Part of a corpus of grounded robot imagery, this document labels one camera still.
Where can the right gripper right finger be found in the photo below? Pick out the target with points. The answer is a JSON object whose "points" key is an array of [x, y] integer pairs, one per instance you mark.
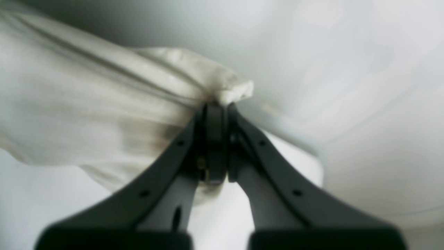
{"points": [[289, 211]]}

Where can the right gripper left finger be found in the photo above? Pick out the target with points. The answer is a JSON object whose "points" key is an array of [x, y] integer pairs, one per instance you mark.
{"points": [[152, 211]]}

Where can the beige T-shirt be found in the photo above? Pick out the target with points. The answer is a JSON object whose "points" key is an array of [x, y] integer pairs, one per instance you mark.
{"points": [[69, 98]]}

